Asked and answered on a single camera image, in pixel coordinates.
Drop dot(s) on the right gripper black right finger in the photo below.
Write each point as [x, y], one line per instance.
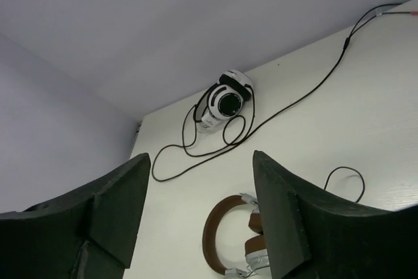
[311, 233]

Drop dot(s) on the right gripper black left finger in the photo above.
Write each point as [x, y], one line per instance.
[89, 232]

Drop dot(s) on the brown silver headphones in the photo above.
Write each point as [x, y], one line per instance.
[233, 242]

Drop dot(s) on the white black headphones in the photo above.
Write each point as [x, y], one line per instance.
[223, 100]

